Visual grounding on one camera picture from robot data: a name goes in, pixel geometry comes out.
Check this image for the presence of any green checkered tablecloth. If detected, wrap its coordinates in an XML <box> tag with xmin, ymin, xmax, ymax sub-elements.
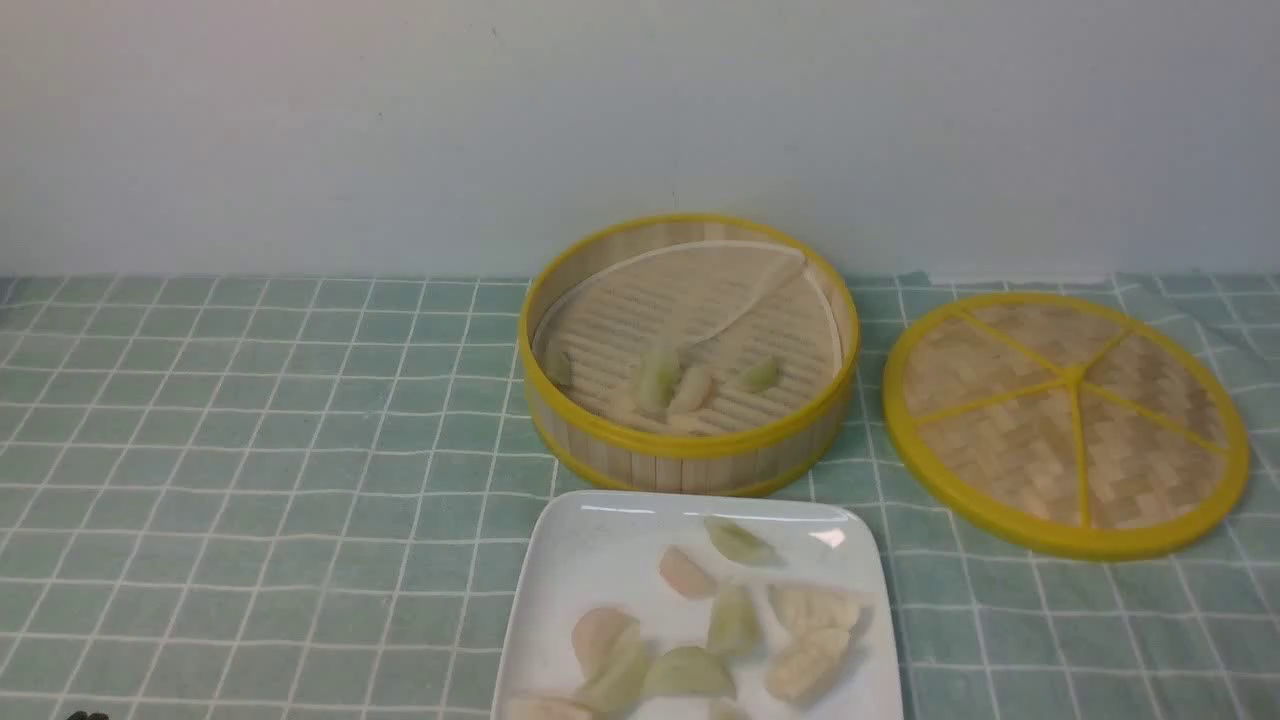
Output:
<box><xmin>1</xmin><ymin>273</ymin><xmax>1279</xmax><ymax>719</ymax></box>

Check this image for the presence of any pale dumpling at steamer left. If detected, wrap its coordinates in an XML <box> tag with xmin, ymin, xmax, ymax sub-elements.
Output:
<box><xmin>541</xmin><ymin>342</ymin><xmax>573</xmax><ymax>389</ymax></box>

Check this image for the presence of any green dumpling plate top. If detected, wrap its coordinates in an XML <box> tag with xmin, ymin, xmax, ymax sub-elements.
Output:
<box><xmin>703</xmin><ymin>516</ymin><xmax>780</xmax><ymax>568</ymax></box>

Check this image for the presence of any white dumpling plate upper right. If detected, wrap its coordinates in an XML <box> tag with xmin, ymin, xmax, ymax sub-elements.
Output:
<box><xmin>765</xmin><ymin>583</ymin><xmax>863</xmax><ymax>635</ymax></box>

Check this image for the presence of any white dumpling plate lower right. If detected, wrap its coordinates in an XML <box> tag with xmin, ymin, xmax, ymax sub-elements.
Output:
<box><xmin>764</xmin><ymin>626</ymin><xmax>852</xmax><ymax>706</ymax></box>

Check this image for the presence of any yellow rimmed bamboo steamer basket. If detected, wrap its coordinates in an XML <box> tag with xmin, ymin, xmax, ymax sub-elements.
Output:
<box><xmin>517</xmin><ymin>213</ymin><xmax>861</xmax><ymax>496</ymax></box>

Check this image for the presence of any green dumpling plate lower left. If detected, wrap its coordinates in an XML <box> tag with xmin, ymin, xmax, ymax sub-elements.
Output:
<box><xmin>573</xmin><ymin>625</ymin><xmax>653</xmax><ymax>715</ymax></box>

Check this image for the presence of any pink dumpling plate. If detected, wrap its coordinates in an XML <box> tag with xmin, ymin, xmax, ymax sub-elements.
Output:
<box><xmin>571</xmin><ymin>606</ymin><xmax>637</xmax><ymax>679</ymax></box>
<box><xmin>658</xmin><ymin>544</ymin><xmax>718</xmax><ymax>600</ymax></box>

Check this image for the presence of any green dumpling plate lower centre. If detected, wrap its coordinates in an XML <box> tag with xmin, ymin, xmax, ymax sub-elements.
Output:
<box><xmin>643</xmin><ymin>646</ymin><xmax>737</xmax><ymax>698</ymax></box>

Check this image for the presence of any white dumpling plate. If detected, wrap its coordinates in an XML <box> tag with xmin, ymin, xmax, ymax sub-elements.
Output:
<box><xmin>765</xmin><ymin>583</ymin><xmax>863</xmax><ymax>635</ymax></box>
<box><xmin>764</xmin><ymin>626</ymin><xmax>852</xmax><ymax>706</ymax></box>

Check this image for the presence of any green dumpling plate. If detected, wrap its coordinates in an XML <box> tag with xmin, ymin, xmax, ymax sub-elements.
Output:
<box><xmin>643</xmin><ymin>646</ymin><xmax>737</xmax><ymax>698</ymax></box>
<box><xmin>705</xmin><ymin>583</ymin><xmax>762</xmax><ymax>659</ymax></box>
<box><xmin>703</xmin><ymin>516</ymin><xmax>780</xmax><ymax>568</ymax></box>
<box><xmin>573</xmin><ymin>625</ymin><xmax>653</xmax><ymax>715</ymax></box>

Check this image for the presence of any yellow rimmed woven steamer lid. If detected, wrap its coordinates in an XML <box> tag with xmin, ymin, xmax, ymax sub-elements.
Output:
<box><xmin>881</xmin><ymin>292</ymin><xmax>1251</xmax><ymax>562</ymax></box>

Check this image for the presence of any pink dumpling plate left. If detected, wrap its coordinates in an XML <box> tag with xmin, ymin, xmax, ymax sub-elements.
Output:
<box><xmin>571</xmin><ymin>606</ymin><xmax>637</xmax><ymax>679</ymax></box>

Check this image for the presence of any pink dumpling plate upper middle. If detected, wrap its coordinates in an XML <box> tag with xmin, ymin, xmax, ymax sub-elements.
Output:
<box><xmin>658</xmin><ymin>544</ymin><xmax>718</xmax><ymax>600</ymax></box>

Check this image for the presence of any white square plate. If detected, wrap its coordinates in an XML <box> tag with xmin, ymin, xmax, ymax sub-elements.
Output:
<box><xmin>492</xmin><ymin>491</ymin><xmax>905</xmax><ymax>719</ymax></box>

